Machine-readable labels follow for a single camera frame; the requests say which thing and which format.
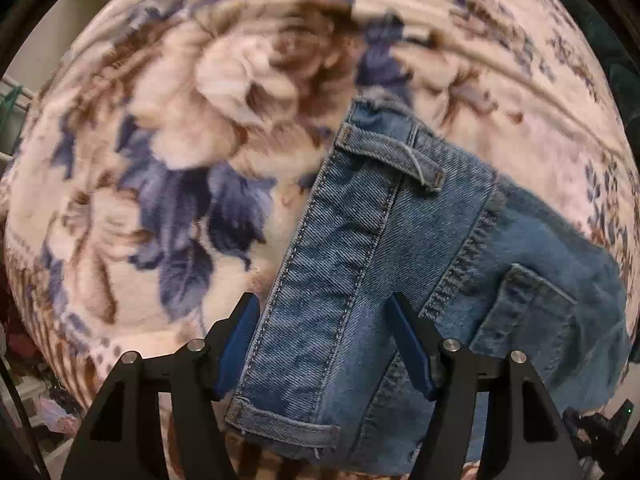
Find green hanger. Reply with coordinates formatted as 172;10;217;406
0;86;25;127

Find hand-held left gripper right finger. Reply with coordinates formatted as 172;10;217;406
387;292;586;480

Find dark teal blanket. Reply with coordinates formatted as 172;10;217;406
555;0;640;126

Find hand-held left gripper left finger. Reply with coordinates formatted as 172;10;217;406
60;291;261;480

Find pink cloth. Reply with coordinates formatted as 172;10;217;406
37;396;82;435

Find floral fleece blanket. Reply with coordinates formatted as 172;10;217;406
2;0;628;480

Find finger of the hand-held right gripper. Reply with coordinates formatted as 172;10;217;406
562;406;608;443

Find blue denim pants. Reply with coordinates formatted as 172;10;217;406
225;99;632;476

